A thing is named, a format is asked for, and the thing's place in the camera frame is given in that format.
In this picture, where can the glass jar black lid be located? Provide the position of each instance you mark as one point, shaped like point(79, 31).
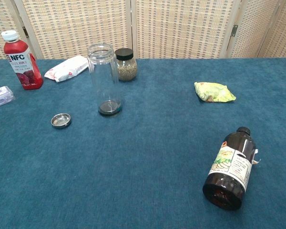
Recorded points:
point(128, 69)

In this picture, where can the clear glass bottle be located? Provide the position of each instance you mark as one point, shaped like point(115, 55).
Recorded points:
point(105, 71)

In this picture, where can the yellow green snack packet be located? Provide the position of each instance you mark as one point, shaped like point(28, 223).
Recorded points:
point(214, 91)

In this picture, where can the white pink snack packet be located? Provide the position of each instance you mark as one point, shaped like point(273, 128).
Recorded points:
point(66, 69)

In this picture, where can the woven folding screen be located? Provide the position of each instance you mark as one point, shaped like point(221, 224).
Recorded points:
point(181, 23)

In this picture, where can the brown glass bottle with label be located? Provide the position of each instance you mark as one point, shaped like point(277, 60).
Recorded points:
point(231, 167)

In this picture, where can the metal screen hinge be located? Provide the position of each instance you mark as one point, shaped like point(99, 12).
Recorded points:
point(234, 30)
point(25, 32)

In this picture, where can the red NFC juice bottle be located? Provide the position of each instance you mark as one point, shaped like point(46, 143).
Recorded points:
point(23, 64)

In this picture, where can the clear plastic purple box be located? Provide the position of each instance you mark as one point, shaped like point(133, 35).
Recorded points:
point(0, 97)

